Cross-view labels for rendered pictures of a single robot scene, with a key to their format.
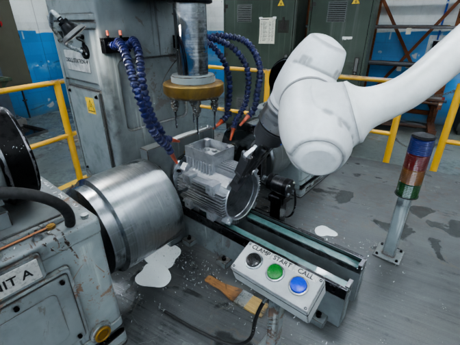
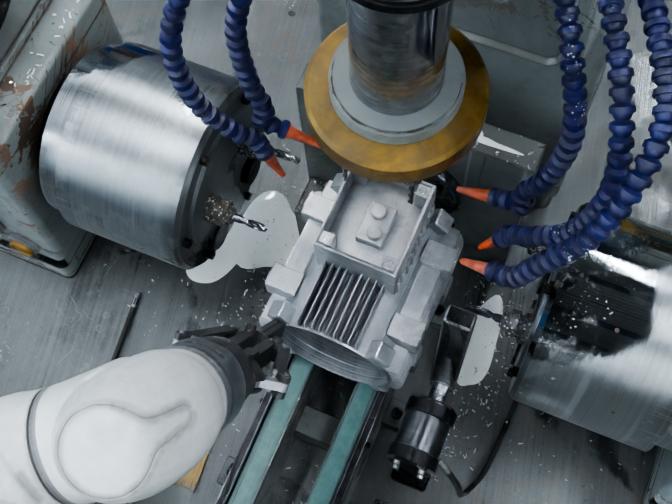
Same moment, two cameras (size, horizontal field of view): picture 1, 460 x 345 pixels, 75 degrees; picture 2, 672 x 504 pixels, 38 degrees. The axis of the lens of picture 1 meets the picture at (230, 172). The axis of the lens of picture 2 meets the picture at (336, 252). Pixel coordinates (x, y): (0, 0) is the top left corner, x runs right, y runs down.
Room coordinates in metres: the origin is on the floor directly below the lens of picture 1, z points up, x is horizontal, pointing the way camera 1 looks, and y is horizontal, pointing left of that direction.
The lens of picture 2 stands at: (0.75, -0.36, 2.16)
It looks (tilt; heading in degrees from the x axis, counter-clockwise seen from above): 68 degrees down; 79
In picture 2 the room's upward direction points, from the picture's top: 6 degrees counter-clockwise
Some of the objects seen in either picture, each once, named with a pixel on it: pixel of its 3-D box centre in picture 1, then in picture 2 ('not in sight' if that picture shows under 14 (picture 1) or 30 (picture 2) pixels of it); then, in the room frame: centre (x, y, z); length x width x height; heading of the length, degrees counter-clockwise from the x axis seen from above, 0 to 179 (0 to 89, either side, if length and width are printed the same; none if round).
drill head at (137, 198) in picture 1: (109, 222); (125, 141); (0.63, 0.31, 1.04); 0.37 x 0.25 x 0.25; 140
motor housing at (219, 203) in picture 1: (219, 185); (362, 283); (0.86, 0.04, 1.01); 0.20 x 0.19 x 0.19; 49
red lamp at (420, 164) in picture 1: (416, 160); not in sight; (0.78, -0.53, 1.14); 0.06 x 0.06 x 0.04
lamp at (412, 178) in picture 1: (412, 174); not in sight; (0.78, -0.53, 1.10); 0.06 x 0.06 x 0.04
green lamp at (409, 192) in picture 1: (408, 187); not in sight; (0.78, -0.53, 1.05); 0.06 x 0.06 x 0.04
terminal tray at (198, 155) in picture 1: (209, 156); (375, 226); (0.89, 0.07, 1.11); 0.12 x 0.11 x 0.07; 49
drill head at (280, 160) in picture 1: (263, 146); (643, 336); (1.15, -0.14, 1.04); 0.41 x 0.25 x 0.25; 140
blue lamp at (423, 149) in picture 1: (421, 145); not in sight; (0.78, -0.53, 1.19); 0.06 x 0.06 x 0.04
